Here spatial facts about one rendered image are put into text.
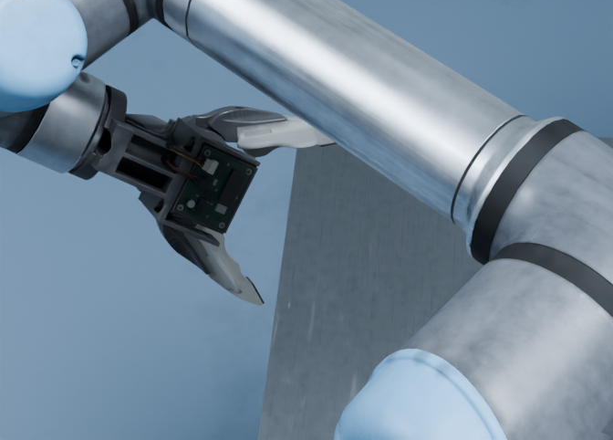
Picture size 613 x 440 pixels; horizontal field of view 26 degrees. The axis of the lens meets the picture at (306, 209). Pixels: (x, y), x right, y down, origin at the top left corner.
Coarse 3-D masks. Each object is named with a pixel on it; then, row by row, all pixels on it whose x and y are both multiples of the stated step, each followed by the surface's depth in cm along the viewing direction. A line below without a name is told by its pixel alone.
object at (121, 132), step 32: (128, 128) 94; (192, 128) 98; (96, 160) 94; (128, 160) 97; (160, 160) 98; (192, 160) 95; (224, 160) 97; (256, 160) 98; (160, 192) 96; (192, 192) 97; (224, 192) 97; (224, 224) 98
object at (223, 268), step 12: (204, 228) 104; (192, 240) 104; (204, 252) 105; (216, 252) 103; (204, 264) 105; (216, 264) 104; (228, 264) 106; (216, 276) 106; (228, 276) 102; (240, 276) 107; (228, 288) 106; (240, 288) 107; (252, 288) 107; (252, 300) 108
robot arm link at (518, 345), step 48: (480, 288) 67; (528, 288) 66; (576, 288) 65; (432, 336) 66; (480, 336) 64; (528, 336) 64; (576, 336) 64; (384, 384) 65; (432, 384) 63; (480, 384) 62; (528, 384) 63; (576, 384) 63; (336, 432) 67; (384, 432) 63; (432, 432) 61; (480, 432) 61; (528, 432) 62; (576, 432) 63
